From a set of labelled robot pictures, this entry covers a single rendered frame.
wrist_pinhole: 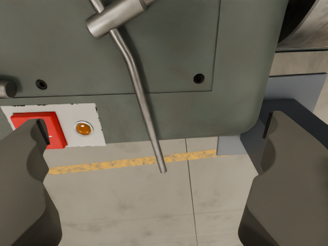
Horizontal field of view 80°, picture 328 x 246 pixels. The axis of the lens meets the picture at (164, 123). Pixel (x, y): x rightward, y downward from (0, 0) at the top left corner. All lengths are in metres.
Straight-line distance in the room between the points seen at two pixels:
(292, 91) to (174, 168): 1.48
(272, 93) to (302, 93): 0.13
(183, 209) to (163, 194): 0.37
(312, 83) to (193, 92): 0.77
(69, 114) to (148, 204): 2.36
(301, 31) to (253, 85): 0.12
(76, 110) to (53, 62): 0.07
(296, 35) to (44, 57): 0.35
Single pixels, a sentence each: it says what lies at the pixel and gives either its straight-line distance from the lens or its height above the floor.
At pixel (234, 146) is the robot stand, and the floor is 0.75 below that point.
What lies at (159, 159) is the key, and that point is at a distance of 0.32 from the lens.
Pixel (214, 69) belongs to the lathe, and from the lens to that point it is 0.26.
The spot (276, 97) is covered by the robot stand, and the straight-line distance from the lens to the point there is 0.95.
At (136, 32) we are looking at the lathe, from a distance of 0.25.
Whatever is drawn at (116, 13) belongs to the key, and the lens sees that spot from 0.23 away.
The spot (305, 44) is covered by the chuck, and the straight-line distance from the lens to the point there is 0.42.
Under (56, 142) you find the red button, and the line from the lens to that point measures 0.34.
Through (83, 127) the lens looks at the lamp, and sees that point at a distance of 0.31.
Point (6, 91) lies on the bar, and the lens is 0.31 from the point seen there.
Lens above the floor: 1.50
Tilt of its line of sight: 57 degrees down
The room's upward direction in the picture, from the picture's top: 180 degrees counter-clockwise
